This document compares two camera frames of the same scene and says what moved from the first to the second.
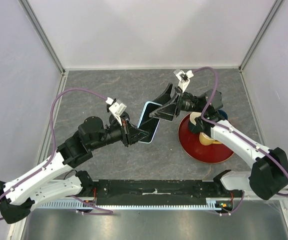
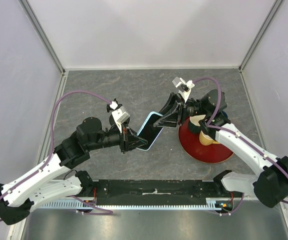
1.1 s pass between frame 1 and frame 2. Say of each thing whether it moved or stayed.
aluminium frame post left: stayed
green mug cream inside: stayed
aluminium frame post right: stayed
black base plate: stayed
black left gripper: moved
